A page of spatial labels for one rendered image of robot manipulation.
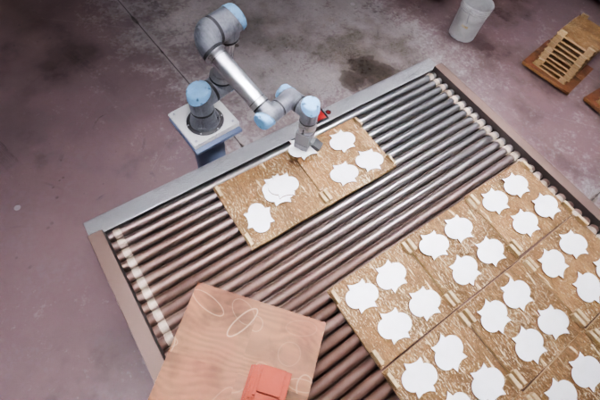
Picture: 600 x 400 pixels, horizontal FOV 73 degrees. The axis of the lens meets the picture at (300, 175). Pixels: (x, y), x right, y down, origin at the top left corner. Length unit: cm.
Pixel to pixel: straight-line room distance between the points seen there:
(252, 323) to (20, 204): 210
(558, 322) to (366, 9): 334
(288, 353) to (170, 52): 289
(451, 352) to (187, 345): 99
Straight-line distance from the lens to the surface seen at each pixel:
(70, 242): 300
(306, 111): 157
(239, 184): 187
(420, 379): 174
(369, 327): 172
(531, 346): 197
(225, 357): 155
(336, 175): 193
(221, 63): 161
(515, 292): 201
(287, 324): 156
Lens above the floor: 257
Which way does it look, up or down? 59 degrees down
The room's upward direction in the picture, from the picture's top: 11 degrees clockwise
